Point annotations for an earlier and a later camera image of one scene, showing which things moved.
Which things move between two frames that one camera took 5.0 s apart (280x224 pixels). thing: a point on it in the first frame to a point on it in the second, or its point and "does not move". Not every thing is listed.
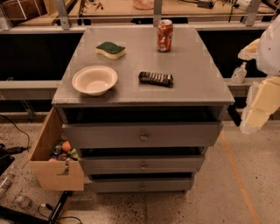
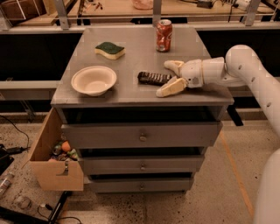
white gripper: (269, 51) to (192, 73)
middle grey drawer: (141, 164) does not move
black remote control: (152, 78) does not move
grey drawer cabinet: (142, 104) does not move
